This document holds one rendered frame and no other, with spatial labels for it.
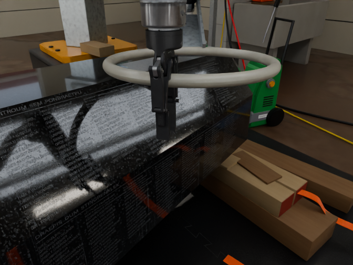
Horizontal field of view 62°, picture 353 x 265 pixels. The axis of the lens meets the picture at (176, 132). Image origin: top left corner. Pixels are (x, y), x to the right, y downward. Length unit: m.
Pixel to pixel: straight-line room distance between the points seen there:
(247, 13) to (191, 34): 2.71
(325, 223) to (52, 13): 7.00
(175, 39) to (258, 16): 3.25
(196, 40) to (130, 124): 0.43
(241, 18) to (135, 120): 3.10
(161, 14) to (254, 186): 1.14
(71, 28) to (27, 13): 5.49
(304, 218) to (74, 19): 1.68
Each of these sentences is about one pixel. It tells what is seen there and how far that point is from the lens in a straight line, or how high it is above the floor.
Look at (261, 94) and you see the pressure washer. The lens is 2.53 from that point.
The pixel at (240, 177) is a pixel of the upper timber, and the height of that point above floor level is 0.24.
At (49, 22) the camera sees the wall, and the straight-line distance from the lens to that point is 7.63.
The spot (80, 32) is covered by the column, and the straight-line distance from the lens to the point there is 1.97.
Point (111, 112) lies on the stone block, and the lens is 0.99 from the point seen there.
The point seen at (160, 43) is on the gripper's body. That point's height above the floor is 1.07.
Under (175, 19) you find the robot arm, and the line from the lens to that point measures 0.59.
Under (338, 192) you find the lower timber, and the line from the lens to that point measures 1.88.
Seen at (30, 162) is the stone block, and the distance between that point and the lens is 0.88.
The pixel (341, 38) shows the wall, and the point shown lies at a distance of 5.81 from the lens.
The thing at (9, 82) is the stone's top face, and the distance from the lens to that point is 1.15.
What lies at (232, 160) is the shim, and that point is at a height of 0.26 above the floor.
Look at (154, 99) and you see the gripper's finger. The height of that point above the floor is 0.96.
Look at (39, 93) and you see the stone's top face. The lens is 0.99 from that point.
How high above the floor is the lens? 1.19
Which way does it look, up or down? 29 degrees down
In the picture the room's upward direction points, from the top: straight up
